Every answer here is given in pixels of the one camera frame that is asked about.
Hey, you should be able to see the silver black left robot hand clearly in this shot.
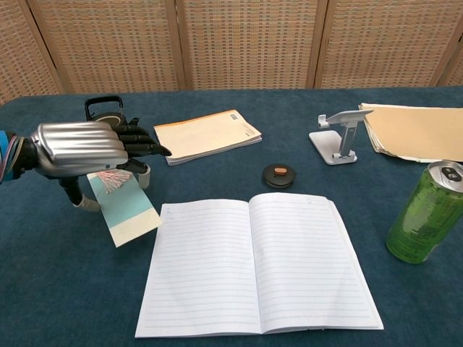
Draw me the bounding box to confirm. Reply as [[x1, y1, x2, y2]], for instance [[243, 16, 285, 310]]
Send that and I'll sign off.
[[21, 117, 173, 213]]

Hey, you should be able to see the cream teal bookmark with tassel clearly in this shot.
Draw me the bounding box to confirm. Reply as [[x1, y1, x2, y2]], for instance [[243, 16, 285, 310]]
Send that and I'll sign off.
[[85, 169, 163, 249]]

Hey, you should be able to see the woven folding screen panel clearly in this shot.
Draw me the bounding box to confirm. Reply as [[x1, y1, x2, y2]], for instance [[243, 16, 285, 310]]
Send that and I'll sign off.
[[314, 0, 463, 90], [440, 33, 463, 87], [175, 0, 328, 91], [0, 0, 64, 106], [27, 0, 187, 94]]

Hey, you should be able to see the closed cream notepad orange edge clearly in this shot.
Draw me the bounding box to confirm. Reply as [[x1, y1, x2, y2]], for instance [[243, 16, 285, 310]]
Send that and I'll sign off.
[[153, 109, 263, 167]]

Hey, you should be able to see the dark blue table cloth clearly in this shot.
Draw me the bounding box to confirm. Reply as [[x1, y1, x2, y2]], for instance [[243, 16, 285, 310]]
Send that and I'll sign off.
[[0, 85, 463, 347]]

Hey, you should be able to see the open lined notebook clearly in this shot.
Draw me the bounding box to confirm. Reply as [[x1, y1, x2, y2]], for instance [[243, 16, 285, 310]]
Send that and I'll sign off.
[[134, 192, 385, 339]]

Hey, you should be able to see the black teapot lid wooden knob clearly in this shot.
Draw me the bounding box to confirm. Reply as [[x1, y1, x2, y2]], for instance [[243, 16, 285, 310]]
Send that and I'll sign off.
[[262, 163, 298, 190]]

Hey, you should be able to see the silver folding phone stand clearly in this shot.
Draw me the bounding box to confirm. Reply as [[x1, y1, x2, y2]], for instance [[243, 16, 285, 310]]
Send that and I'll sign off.
[[308, 108, 375, 166]]

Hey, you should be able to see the manila paper folder stack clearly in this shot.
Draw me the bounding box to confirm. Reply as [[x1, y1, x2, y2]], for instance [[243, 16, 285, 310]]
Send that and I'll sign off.
[[357, 102, 463, 163]]

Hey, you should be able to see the green drink can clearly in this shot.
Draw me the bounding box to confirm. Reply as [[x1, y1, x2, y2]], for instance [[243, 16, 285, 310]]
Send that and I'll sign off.
[[385, 159, 463, 265]]

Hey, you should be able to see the black teapot with handle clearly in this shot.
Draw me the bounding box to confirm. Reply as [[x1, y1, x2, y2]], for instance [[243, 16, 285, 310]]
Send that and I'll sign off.
[[84, 95, 141, 131]]

